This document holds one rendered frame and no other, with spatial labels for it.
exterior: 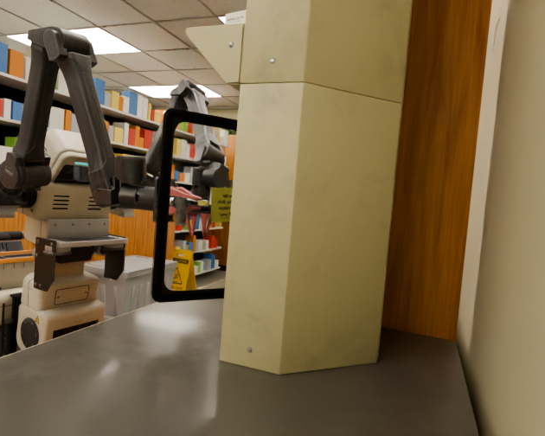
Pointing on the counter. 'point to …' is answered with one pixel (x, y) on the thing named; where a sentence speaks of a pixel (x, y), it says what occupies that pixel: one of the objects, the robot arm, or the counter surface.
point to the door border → (169, 203)
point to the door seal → (167, 204)
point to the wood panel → (435, 165)
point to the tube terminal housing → (314, 182)
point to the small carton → (235, 17)
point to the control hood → (221, 49)
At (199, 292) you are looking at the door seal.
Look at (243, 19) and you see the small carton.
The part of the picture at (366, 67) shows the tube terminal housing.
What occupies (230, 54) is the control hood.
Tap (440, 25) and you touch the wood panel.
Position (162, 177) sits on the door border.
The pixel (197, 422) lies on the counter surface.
